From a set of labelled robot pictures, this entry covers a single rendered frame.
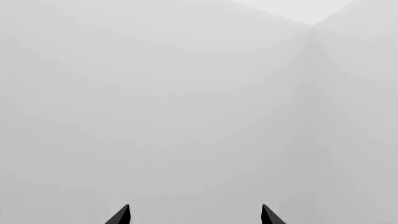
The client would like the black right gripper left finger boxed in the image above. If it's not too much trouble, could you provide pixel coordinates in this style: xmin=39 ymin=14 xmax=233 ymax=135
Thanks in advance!
xmin=104 ymin=203 xmax=131 ymax=224

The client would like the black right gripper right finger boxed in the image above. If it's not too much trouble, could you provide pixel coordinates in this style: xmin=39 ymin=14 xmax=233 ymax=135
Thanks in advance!
xmin=261 ymin=203 xmax=287 ymax=224

